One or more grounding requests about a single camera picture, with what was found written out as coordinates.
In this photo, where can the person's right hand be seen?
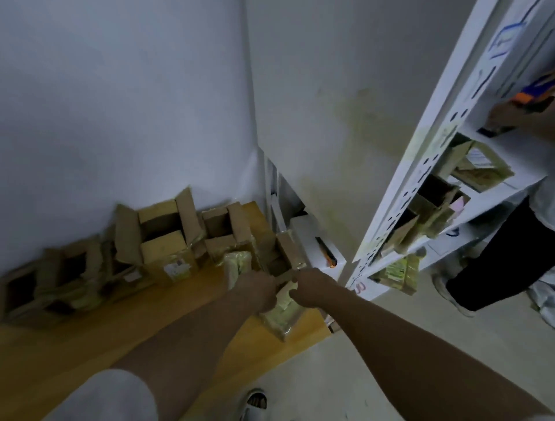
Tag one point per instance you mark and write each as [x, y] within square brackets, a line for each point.
[314, 288]

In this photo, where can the person's left hand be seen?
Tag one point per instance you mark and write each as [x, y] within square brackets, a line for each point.
[256, 290]

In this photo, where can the row of cardboard boxes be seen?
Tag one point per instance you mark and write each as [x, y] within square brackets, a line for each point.
[169, 256]

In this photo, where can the torn brown cardboard box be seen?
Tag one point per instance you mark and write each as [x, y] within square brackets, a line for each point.
[433, 191]

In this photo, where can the person's left forearm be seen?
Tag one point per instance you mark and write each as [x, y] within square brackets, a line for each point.
[186, 360]

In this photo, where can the another person's forearm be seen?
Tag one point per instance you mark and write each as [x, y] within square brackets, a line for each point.
[542, 126]

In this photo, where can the person's right forearm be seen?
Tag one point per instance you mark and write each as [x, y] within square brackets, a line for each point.
[412, 360]

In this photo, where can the person's right foot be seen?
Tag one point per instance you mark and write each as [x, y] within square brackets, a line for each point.
[258, 401]

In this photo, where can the person's white shirt sleeve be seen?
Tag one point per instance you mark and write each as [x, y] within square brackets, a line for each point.
[104, 399]

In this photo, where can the orange black item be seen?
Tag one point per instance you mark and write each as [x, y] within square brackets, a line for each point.
[327, 256]

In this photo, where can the yellow wooden table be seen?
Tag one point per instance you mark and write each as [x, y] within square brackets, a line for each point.
[86, 347]

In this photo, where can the black fabric item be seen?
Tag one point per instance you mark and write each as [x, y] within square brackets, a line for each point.
[498, 260]

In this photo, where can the white metal shelf rack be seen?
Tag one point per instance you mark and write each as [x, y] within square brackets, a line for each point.
[433, 121]

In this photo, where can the blue handwritten paper label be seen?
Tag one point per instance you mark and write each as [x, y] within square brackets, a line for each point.
[507, 39]

